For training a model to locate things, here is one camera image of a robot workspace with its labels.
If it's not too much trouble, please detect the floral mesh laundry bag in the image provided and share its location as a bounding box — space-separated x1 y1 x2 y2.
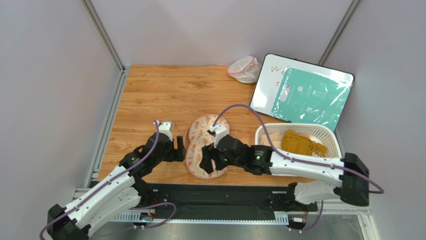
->
184 114 227 180

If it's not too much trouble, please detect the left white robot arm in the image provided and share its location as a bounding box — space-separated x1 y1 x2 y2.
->
39 131 186 240

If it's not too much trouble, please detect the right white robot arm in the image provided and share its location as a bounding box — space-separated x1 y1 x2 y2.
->
199 135 370 207

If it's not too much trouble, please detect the beige bra in basket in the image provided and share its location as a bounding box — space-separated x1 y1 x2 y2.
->
258 132 284 150

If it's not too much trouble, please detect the white mesh bag pink trim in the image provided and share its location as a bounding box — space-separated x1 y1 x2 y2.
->
227 55 262 84

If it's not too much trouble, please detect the mustard yellow garment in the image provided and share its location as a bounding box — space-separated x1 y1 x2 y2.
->
281 129 328 157

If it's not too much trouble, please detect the white plastic basket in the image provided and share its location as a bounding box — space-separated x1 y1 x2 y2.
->
255 123 343 158

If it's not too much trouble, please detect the teal instruction sheet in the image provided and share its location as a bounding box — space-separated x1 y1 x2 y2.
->
270 67 354 132

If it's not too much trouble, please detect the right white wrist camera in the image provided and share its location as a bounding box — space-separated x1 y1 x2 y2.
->
207 124 229 148

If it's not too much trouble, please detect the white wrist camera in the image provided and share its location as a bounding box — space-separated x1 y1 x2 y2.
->
153 120 173 142
207 124 229 148

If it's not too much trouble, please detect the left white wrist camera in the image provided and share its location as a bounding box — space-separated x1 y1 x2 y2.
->
153 120 173 142

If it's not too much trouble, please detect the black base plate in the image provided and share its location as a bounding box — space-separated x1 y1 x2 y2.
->
138 183 319 221

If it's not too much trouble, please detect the whiteboard with black frame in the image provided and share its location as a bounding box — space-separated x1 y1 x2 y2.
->
250 53 341 117

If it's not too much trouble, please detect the aluminium rail frame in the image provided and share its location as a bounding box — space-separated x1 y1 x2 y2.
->
59 186 310 240

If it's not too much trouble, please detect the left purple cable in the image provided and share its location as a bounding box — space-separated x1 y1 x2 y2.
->
39 120 177 240

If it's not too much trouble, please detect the purple cable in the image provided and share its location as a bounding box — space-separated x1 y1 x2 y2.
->
212 103 385 233
39 120 177 240

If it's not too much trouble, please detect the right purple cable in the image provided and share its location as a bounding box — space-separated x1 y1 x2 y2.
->
212 103 385 233

